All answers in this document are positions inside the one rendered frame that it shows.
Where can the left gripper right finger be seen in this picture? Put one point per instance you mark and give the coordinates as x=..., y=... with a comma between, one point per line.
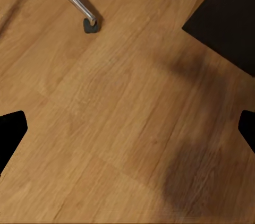
x=247, y=127

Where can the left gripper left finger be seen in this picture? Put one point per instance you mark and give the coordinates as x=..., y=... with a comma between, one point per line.
x=13, y=127

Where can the cabinet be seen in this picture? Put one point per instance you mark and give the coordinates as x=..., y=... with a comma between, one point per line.
x=227, y=27

